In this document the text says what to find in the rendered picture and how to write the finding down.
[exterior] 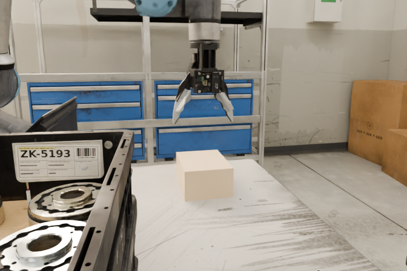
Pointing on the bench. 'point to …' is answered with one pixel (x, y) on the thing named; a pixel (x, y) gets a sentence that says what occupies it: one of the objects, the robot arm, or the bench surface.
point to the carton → (204, 175)
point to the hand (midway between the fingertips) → (202, 123)
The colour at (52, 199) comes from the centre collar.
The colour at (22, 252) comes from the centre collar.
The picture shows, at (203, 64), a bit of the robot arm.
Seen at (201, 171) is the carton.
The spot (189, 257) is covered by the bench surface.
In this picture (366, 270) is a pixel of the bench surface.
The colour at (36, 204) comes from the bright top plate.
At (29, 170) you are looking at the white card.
